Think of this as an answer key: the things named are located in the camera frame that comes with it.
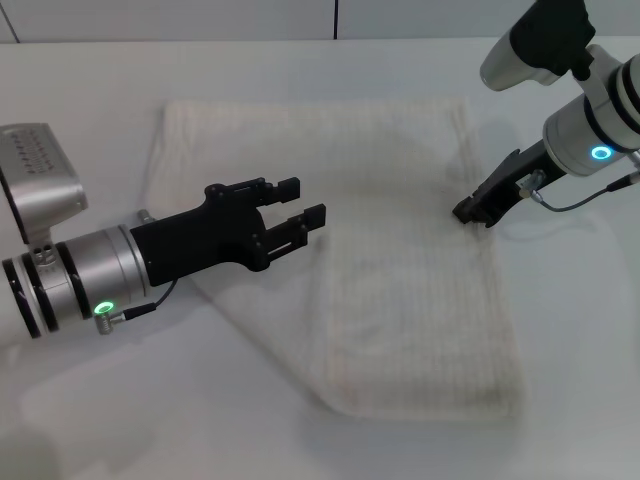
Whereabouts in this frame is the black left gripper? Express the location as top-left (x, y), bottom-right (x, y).
top-left (130, 175), bottom-right (327, 289)

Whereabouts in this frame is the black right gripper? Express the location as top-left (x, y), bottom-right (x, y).
top-left (452, 139), bottom-right (569, 229)

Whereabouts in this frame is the white ribbed towel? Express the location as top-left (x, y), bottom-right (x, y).
top-left (141, 97), bottom-right (530, 421)

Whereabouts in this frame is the grey right gripper cable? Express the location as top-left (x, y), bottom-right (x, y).
top-left (519, 168), bottom-right (640, 214)

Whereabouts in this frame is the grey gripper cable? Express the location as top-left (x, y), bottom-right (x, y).
top-left (95, 279), bottom-right (179, 332)
top-left (519, 168), bottom-right (640, 214)

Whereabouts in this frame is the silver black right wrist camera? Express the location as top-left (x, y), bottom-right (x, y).
top-left (479, 0), bottom-right (599, 93)

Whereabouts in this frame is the grey left gripper cable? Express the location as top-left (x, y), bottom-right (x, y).
top-left (95, 279), bottom-right (179, 332)

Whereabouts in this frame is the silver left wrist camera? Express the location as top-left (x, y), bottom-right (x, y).
top-left (0, 122), bottom-right (89, 246)

